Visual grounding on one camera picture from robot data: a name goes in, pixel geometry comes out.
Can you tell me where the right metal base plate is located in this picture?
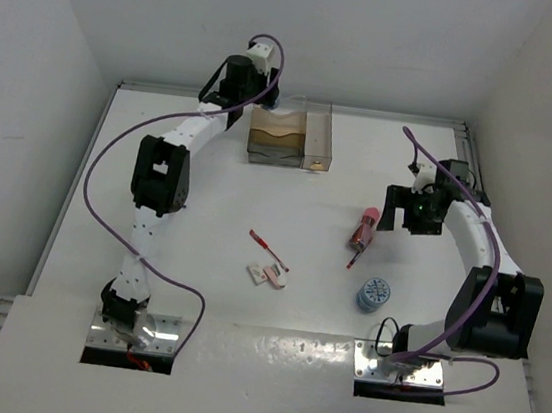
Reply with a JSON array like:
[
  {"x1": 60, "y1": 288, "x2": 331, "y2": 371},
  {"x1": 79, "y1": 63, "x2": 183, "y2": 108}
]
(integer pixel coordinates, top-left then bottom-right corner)
[{"x1": 353, "y1": 339, "x2": 444, "y2": 389}]

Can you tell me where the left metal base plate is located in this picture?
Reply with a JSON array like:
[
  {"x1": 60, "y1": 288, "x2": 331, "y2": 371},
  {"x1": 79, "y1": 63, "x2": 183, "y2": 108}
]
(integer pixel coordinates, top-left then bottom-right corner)
[{"x1": 85, "y1": 307, "x2": 181, "y2": 357}]

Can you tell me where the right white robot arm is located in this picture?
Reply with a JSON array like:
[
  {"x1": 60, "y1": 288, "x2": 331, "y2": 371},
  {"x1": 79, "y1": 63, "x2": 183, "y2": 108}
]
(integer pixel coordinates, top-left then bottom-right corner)
[{"x1": 376, "y1": 159, "x2": 545, "y2": 367}]

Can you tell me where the blue tape roll stack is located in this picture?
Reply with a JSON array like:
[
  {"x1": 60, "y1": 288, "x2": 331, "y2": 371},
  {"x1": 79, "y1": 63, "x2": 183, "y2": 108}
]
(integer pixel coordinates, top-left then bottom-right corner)
[{"x1": 262, "y1": 97, "x2": 282, "y2": 111}]

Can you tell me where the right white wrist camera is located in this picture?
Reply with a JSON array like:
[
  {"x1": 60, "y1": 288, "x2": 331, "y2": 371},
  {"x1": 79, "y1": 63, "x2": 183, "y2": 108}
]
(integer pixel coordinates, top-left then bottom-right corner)
[{"x1": 411, "y1": 163, "x2": 437, "y2": 194}]

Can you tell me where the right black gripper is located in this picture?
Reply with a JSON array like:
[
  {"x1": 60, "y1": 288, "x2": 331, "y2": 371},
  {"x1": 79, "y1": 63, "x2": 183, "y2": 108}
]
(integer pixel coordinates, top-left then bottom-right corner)
[{"x1": 377, "y1": 183, "x2": 445, "y2": 239}]

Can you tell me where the pink cap glue stick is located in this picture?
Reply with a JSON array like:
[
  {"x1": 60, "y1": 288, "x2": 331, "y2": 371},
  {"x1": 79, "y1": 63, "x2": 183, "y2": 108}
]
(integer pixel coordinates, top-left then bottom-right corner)
[{"x1": 348, "y1": 207, "x2": 380, "y2": 252}]

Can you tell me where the metal base plate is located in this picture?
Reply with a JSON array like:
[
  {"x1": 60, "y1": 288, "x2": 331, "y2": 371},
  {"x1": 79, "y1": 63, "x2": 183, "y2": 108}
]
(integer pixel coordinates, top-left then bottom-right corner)
[
  {"x1": 353, "y1": 339, "x2": 444, "y2": 389},
  {"x1": 85, "y1": 307, "x2": 181, "y2": 357}
]

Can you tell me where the red gel pen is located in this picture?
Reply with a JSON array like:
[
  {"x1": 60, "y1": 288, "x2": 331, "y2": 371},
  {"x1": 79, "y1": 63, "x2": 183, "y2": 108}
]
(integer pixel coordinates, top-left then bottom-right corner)
[{"x1": 248, "y1": 229, "x2": 289, "y2": 272}]

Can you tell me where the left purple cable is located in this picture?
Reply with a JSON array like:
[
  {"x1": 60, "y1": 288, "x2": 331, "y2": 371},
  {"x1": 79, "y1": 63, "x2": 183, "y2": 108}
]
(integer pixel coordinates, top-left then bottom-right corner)
[{"x1": 63, "y1": 14, "x2": 289, "y2": 365}]

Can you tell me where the white eraser block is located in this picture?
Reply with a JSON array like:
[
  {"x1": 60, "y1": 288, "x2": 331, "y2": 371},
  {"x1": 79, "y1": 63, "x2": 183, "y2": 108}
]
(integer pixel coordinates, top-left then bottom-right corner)
[{"x1": 246, "y1": 262, "x2": 268, "y2": 286}]

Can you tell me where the transparent tiered desk organizer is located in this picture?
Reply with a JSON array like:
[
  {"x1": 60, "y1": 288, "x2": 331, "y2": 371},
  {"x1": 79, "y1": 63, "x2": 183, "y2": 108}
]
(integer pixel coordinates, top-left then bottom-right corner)
[{"x1": 247, "y1": 95, "x2": 308, "y2": 168}]

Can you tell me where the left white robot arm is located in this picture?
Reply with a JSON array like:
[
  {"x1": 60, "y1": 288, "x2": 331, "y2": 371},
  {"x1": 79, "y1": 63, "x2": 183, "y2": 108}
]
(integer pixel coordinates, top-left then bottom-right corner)
[{"x1": 101, "y1": 53, "x2": 279, "y2": 334}]

